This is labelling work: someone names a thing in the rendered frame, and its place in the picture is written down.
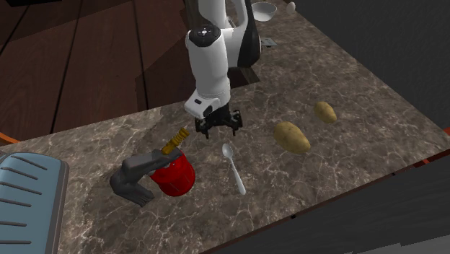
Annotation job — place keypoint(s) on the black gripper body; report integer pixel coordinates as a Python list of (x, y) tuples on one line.
[(219, 116)]

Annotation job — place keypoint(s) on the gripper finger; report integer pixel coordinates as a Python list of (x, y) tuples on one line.
[(237, 121), (202, 128)]

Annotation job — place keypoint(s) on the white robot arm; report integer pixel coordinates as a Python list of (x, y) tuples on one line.
[(209, 59)]

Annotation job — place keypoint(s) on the white spoon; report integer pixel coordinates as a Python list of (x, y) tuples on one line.
[(227, 151)]

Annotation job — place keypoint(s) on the large brown potato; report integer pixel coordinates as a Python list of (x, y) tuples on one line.
[(291, 138)]

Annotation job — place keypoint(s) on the small grey flat plate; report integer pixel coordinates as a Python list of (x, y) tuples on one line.
[(269, 42)]

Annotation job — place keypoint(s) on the small brown potato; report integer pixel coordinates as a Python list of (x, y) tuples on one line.
[(325, 112)]

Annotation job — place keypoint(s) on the white bowl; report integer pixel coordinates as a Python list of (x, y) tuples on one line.
[(263, 11)]

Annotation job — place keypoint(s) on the white egg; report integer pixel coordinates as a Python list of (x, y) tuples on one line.
[(290, 7)]

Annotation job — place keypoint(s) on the blue-grey ribbed tray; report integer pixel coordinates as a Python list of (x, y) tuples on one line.
[(24, 207)]

